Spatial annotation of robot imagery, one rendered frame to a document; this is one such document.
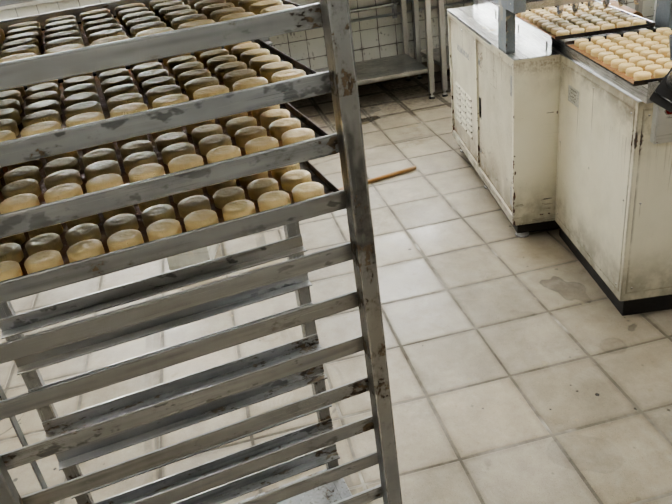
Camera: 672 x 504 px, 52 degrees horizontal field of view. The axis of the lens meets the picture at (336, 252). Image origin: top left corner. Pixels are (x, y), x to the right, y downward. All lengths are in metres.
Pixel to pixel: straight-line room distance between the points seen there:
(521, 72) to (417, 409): 1.44
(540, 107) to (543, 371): 1.14
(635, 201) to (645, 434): 0.77
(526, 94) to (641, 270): 0.87
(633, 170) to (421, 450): 1.15
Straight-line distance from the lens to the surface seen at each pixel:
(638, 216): 2.56
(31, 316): 1.51
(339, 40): 0.94
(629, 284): 2.69
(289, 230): 1.51
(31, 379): 1.59
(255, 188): 1.10
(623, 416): 2.36
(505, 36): 3.03
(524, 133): 3.05
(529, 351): 2.57
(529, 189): 3.16
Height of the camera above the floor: 1.57
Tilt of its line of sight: 29 degrees down
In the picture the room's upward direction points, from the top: 8 degrees counter-clockwise
